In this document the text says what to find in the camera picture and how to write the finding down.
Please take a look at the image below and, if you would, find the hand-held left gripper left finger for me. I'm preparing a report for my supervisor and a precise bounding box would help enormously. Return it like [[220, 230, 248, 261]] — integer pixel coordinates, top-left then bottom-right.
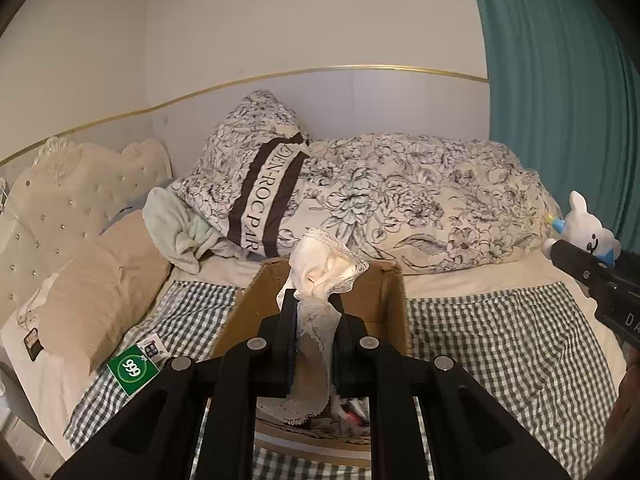
[[50, 286, 302, 480]]

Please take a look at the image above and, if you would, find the white-and-blue plush rabbit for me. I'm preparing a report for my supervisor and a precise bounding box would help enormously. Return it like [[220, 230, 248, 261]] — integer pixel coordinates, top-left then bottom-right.
[[542, 190, 624, 269]]

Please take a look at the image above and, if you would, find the cream tufted headboard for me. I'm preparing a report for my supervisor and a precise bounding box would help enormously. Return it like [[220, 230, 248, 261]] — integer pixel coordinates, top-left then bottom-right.
[[0, 136, 172, 322]]

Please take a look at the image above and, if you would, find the mint green towel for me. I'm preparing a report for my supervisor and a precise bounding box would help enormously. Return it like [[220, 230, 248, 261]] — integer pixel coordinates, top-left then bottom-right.
[[142, 187, 222, 276]]

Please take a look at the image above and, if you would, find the teal curtain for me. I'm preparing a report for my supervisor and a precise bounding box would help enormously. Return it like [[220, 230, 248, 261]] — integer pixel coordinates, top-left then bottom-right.
[[464, 0, 640, 257]]

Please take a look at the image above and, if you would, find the floral duvet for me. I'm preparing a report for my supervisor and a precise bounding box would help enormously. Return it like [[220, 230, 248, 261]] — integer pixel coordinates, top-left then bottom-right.
[[280, 132, 562, 277]]

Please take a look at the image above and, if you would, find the small dark box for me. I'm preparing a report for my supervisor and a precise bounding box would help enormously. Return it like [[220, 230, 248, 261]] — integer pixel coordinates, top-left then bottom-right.
[[23, 329, 47, 362]]

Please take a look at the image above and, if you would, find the white lace cloth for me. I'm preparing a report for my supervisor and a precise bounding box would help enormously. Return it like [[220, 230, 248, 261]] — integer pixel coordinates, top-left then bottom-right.
[[276, 227, 372, 427]]

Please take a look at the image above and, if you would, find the brown cardboard box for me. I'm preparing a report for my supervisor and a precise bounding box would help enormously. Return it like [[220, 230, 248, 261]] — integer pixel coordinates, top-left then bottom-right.
[[210, 257, 414, 462]]

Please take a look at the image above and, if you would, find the white bedside cabinet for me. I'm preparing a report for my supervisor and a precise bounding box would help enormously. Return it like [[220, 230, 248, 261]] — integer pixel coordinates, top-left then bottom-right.
[[0, 364, 63, 476]]

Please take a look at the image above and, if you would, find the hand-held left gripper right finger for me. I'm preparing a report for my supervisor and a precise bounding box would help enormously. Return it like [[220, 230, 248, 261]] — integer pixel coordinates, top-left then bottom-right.
[[329, 291, 572, 480]]

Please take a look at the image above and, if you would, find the green gingham cloth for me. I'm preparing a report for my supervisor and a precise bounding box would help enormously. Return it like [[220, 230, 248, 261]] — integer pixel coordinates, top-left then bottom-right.
[[64, 280, 617, 480]]

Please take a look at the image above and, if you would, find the green medicine box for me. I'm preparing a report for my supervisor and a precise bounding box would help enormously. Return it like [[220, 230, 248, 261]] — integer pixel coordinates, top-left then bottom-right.
[[106, 344, 161, 397]]

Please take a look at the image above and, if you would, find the white cable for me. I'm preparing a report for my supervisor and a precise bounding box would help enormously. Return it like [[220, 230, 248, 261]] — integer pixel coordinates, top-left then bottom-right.
[[16, 285, 42, 328]]

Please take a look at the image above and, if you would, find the small black-and-white card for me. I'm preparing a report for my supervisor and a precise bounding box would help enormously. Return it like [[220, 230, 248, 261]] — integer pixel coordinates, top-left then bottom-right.
[[137, 337, 167, 362]]

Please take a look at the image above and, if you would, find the floral pillow with dark stripe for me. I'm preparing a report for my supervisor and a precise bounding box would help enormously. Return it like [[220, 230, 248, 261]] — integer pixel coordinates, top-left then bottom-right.
[[167, 89, 314, 262]]

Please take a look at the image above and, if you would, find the beige pillow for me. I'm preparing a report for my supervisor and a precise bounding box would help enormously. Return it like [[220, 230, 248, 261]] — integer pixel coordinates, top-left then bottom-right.
[[39, 210, 172, 377]]

